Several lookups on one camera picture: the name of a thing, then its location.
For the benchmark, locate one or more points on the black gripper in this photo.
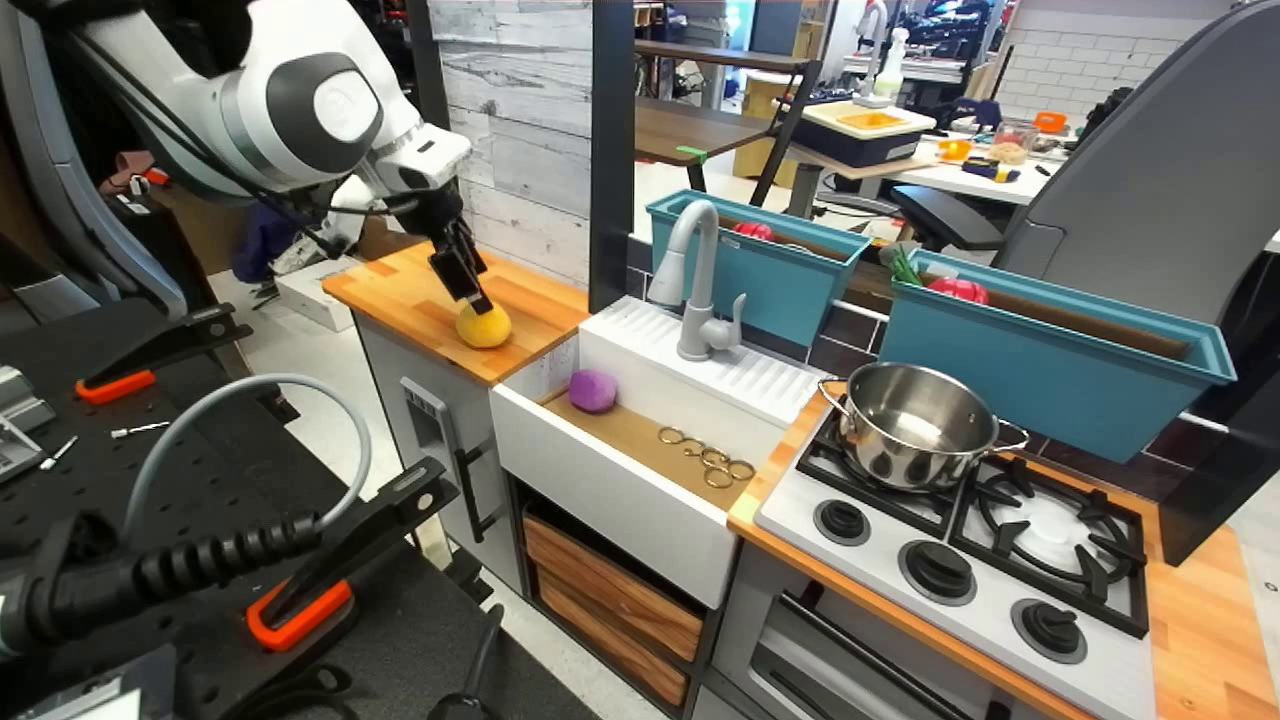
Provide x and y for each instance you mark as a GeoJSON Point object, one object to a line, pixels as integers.
{"type": "Point", "coordinates": [441, 222]}

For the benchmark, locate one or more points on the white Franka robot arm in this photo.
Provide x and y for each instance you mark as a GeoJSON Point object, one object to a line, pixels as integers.
{"type": "Point", "coordinates": [264, 107]}

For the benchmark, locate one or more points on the wooden countertop beside sink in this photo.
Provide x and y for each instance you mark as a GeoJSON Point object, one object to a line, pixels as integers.
{"type": "Point", "coordinates": [403, 305]}

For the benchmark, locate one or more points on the grey toy kitchen cabinet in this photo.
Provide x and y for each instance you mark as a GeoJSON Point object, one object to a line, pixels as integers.
{"type": "Point", "coordinates": [390, 387]}

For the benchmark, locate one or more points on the white cabinet dispenser panel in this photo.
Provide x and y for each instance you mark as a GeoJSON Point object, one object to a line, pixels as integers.
{"type": "Point", "coordinates": [426, 417]}

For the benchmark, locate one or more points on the white flat slab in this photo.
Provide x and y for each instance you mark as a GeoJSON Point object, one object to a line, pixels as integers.
{"type": "Point", "coordinates": [307, 290]}

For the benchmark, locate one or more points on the purple plush toy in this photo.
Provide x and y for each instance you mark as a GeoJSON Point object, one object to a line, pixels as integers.
{"type": "Point", "coordinates": [595, 391]}

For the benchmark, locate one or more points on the grey toy faucet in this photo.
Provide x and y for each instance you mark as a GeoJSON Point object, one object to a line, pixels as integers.
{"type": "Point", "coordinates": [691, 272]}

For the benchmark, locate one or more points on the white toy sink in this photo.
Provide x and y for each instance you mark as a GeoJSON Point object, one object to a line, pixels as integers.
{"type": "Point", "coordinates": [606, 472]}

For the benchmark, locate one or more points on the cardboard box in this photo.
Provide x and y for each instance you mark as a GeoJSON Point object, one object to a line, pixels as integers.
{"type": "Point", "coordinates": [206, 234]}

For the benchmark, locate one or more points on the large black orange clamp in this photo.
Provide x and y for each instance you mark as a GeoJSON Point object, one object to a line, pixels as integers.
{"type": "Point", "coordinates": [342, 543]}

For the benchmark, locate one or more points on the red toy in short bin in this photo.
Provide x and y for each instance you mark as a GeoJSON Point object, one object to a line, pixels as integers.
{"type": "Point", "coordinates": [753, 231]}

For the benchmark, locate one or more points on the short teal plastic bin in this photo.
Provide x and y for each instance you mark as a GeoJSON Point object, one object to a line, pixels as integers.
{"type": "Point", "coordinates": [764, 290]}

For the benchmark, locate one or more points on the small black orange clamp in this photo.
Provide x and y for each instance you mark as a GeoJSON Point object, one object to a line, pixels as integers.
{"type": "Point", "coordinates": [135, 363]}

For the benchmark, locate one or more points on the wooden drawer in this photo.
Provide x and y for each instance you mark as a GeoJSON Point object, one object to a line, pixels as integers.
{"type": "Point", "coordinates": [612, 654]}
{"type": "Point", "coordinates": [606, 587]}

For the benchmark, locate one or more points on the small silver tool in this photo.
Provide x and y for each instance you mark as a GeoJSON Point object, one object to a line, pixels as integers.
{"type": "Point", "coordinates": [140, 431]}

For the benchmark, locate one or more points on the grey curved panel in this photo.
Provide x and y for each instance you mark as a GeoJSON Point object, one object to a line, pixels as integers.
{"type": "Point", "coordinates": [67, 185]}

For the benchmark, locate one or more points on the yellow and navy tray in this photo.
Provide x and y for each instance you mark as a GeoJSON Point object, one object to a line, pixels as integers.
{"type": "Point", "coordinates": [864, 129]}

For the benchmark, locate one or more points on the black stove knob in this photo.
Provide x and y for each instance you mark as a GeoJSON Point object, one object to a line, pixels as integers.
{"type": "Point", "coordinates": [841, 521]}
{"type": "Point", "coordinates": [938, 569]}
{"type": "Point", "coordinates": [1051, 629]}

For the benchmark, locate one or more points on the stainless steel pot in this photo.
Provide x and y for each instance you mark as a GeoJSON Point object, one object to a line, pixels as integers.
{"type": "Point", "coordinates": [913, 431]}

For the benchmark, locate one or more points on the white bottle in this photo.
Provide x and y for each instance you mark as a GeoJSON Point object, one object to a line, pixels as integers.
{"type": "Point", "coordinates": [889, 67]}

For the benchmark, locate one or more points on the red toy in long bin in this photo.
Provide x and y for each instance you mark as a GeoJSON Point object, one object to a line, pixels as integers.
{"type": "Point", "coordinates": [957, 290]}

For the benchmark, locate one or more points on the white toy stove top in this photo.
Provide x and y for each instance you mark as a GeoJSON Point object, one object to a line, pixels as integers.
{"type": "Point", "coordinates": [882, 561]}

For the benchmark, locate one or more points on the grey toy oven door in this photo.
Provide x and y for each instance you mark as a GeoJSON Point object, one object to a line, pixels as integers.
{"type": "Point", "coordinates": [801, 660]}

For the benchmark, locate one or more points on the long teal plastic bin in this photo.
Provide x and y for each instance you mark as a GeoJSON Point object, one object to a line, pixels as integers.
{"type": "Point", "coordinates": [1040, 370]}

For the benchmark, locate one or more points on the grey office chair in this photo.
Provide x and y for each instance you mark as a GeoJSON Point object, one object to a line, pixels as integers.
{"type": "Point", "coordinates": [1163, 175]}

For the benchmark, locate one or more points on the wooden countertop around stove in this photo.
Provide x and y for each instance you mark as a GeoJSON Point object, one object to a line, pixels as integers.
{"type": "Point", "coordinates": [1204, 627]}

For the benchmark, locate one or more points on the thick black frame post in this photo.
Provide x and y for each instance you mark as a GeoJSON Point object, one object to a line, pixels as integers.
{"type": "Point", "coordinates": [611, 146]}

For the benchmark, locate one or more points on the brown desk black frame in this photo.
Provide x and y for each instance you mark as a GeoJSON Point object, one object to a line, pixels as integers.
{"type": "Point", "coordinates": [693, 129]}

